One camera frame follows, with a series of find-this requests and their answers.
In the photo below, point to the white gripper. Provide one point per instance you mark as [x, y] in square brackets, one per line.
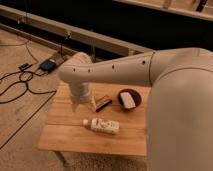
[81, 93]

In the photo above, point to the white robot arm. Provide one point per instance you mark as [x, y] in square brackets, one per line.
[179, 113]

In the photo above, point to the black orange small box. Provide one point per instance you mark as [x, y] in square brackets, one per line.
[102, 102]

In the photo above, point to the white plastic bottle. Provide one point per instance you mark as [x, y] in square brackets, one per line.
[101, 125]

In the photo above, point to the wooden table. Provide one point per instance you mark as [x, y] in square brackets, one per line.
[64, 130]

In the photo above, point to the white sponge block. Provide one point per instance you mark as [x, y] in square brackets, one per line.
[127, 99]

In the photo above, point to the blue black power adapter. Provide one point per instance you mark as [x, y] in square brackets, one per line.
[47, 65]

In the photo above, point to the dark red bowl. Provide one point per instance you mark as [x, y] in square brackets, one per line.
[135, 95]

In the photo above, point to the small black connector box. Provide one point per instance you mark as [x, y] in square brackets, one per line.
[24, 66]

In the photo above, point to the metal rail beam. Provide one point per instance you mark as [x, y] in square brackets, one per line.
[74, 33]

